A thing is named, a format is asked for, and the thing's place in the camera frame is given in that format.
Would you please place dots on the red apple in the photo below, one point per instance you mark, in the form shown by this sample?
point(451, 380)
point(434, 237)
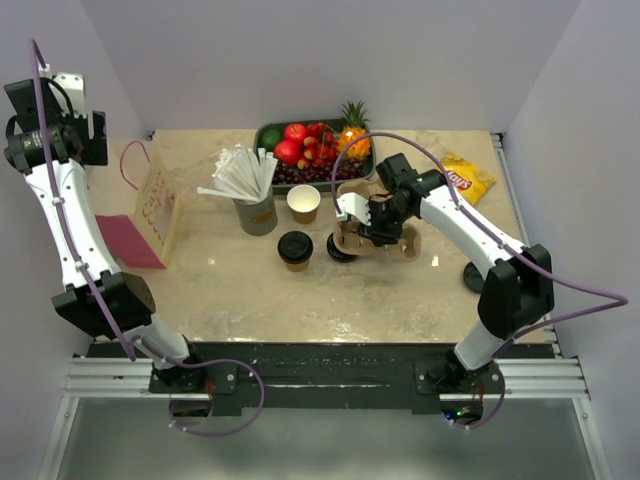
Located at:
point(295, 132)
point(288, 152)

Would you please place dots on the brown paper coffee cup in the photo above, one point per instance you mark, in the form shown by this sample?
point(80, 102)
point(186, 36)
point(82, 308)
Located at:
point(296, 266)

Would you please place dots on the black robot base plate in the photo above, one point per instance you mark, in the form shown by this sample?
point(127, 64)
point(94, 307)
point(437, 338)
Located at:
point(241, 377)

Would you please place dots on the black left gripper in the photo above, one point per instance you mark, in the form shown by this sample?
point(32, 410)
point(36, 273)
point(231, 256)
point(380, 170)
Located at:
point(94, 152)

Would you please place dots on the grey metal straw holder cup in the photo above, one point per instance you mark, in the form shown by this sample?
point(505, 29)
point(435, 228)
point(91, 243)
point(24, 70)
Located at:
point(257, 219)

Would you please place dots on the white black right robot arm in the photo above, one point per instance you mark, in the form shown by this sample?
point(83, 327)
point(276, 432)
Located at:
point(516, 292)

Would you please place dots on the black coffee cup lid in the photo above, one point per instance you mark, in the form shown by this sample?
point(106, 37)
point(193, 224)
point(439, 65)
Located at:
point(295, 247)

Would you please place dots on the pink white paper bag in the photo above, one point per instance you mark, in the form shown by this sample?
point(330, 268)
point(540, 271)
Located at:
point(137, 204)

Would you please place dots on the single black cup lid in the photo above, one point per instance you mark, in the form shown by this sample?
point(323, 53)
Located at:
point(472, 278)

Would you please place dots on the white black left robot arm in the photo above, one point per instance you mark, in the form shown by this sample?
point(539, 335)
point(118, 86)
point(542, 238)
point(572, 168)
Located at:
point(50, 141)

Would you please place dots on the orange pineapple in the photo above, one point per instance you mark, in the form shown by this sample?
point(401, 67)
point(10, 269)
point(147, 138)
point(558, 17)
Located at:
point(355, 126)

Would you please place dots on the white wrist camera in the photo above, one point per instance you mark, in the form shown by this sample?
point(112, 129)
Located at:
point(68, 89)
point(353, 207)

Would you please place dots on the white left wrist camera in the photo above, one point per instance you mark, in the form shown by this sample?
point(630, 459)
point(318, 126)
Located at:
point(68, 89)

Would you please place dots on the black cup lid stack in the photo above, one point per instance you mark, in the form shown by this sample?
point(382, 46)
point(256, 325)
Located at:
point(336, 254)

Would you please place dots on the red cherry cluster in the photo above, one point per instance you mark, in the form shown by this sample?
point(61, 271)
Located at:
point(319, 148)

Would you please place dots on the purple grape bunch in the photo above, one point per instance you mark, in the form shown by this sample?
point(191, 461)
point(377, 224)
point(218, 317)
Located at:
point(305, 172)

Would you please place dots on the white wrapped straw bundle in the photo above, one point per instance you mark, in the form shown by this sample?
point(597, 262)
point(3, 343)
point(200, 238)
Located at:
point(242, 174)

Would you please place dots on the yellow chips bag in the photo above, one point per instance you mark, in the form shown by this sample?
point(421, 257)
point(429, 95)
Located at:
point(472, 182)

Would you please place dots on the green lime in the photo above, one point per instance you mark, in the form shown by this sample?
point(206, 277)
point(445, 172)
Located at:
point(270, 138)

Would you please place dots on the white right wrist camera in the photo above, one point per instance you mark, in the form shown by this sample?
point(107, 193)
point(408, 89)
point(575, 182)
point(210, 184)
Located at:
point(353, 207)

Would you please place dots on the brown pulp cup carrier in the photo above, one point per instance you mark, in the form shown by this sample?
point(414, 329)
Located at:
point(349, 241)

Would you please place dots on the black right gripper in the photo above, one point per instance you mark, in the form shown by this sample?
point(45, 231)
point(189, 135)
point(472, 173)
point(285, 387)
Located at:
point(379, 235)

